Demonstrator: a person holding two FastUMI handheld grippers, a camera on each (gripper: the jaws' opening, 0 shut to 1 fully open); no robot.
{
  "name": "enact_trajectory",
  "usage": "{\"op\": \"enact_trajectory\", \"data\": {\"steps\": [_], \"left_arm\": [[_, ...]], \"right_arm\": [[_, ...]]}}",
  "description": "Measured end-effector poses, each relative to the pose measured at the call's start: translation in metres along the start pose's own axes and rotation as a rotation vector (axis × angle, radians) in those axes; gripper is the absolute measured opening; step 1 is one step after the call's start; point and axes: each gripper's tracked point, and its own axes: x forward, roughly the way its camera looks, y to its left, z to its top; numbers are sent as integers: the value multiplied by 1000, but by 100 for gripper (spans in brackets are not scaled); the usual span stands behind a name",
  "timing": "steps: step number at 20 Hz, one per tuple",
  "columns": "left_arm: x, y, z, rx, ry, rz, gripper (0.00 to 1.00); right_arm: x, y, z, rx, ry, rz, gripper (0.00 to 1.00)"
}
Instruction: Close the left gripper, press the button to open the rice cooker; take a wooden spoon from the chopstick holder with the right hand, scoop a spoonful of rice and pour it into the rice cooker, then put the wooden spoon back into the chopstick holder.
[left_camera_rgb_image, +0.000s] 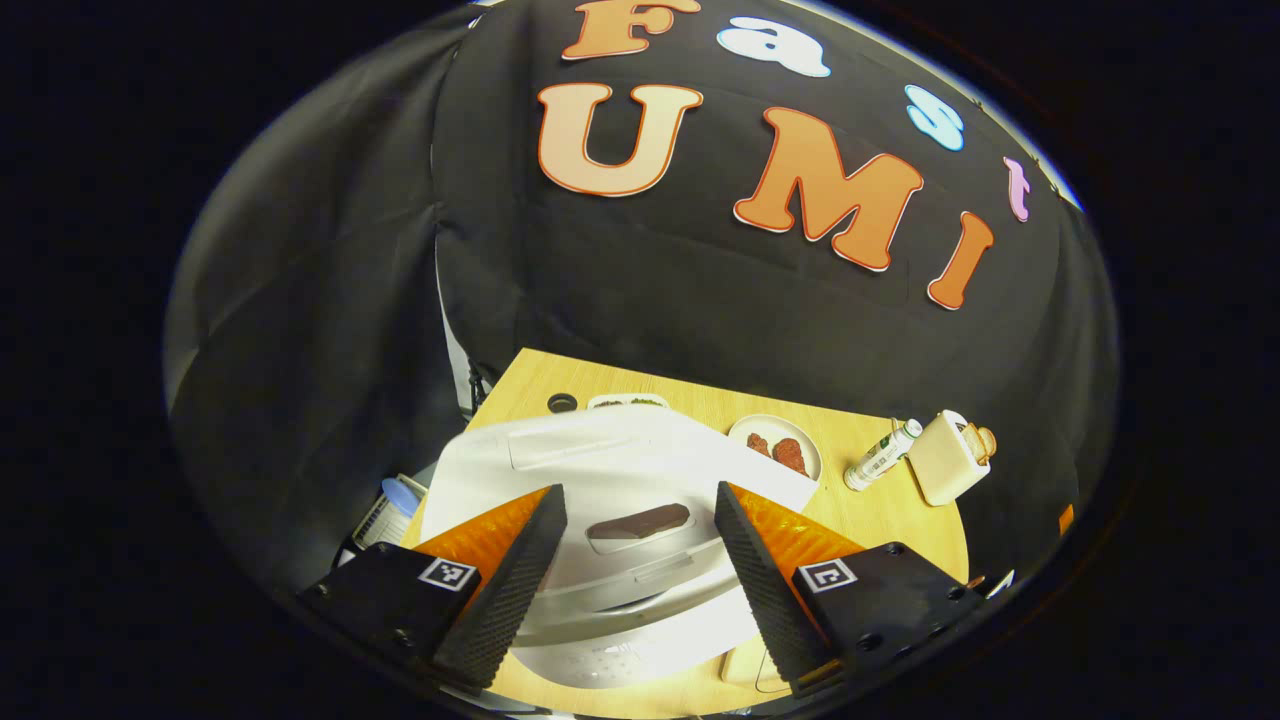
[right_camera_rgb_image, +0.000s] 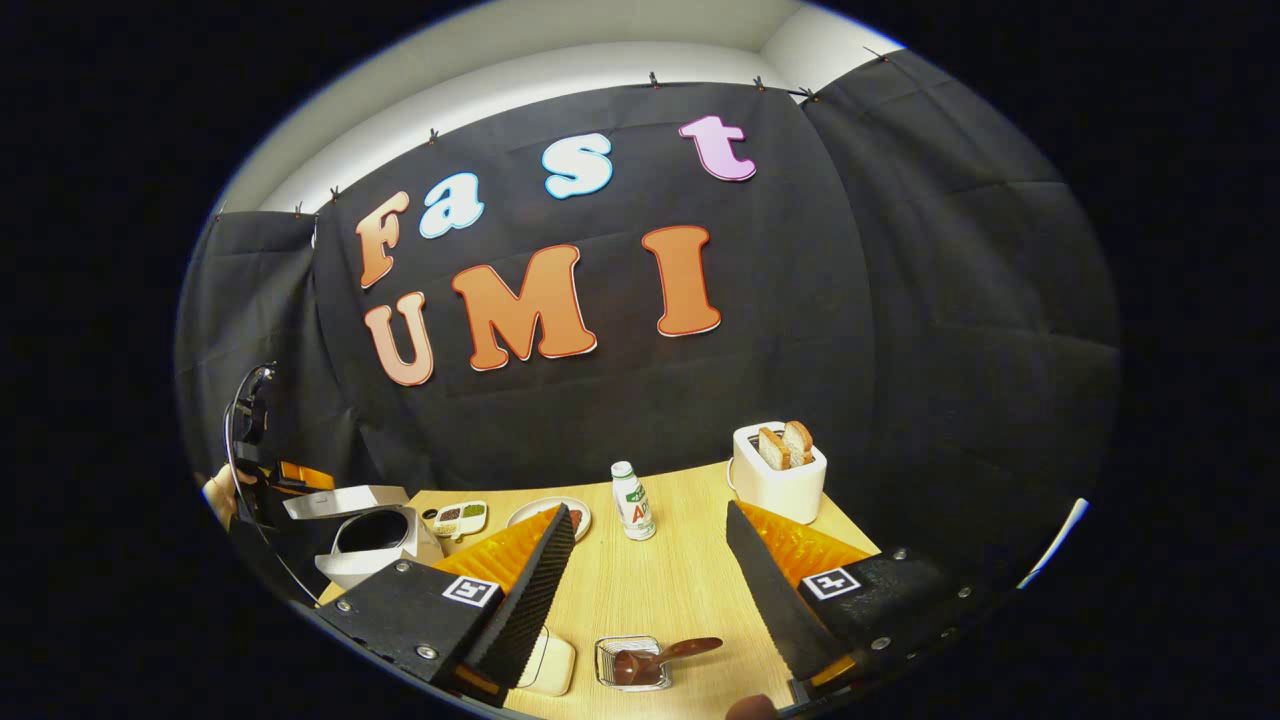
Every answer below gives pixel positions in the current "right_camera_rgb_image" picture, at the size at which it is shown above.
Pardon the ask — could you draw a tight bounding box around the white round plate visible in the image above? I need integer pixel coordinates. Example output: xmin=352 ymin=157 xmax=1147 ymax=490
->
xmin=507 ymin=497 xmax=593 ymax=543

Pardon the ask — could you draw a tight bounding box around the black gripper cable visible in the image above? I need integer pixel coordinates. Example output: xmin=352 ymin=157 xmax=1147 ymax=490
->
xmin=224 ymin=365 xmax=321 ymax=604

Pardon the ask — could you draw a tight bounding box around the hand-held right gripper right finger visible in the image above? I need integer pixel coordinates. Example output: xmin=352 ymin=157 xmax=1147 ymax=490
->
xmin=725 ymin=500 xmax=1001 ymax=706

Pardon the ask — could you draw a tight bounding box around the white rice cooker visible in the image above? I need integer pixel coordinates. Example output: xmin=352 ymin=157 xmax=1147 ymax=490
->
xmin=283 ymin=485 xmax=444 ymax=591

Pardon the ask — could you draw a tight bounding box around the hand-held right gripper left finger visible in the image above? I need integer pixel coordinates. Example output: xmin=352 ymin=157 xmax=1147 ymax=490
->
xmin=315 ymin=503 xmax=578 ymax=707

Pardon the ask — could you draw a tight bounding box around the clear container of rice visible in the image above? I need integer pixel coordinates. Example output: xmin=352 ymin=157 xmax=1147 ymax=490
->
xmin=515 ymin=628 xmax=577 ymax=698

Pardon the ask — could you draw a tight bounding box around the black backdrop cloth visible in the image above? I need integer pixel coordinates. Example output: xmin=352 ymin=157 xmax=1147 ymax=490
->
xmin=175 ymin=50 xmax=1121 ymax=601

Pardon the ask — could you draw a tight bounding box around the brown wooden spoon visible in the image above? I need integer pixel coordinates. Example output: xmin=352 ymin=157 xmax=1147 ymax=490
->
xmin=612 ymin=637 xmax=724 ymax=687

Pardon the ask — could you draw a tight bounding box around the white drink bottle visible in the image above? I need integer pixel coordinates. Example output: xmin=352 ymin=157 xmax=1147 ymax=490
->
xmin=611 ymin=460 xmax=658 ymax=542

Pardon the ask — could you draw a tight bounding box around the white divided condiment tray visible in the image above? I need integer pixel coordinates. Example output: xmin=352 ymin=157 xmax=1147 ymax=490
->
xmin=432 ymin=500 xmax=489 ymax=541

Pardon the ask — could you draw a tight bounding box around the white toaster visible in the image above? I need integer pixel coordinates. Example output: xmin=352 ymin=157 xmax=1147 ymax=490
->
xmin=731 ymin=421 xmax=828 ymax=525

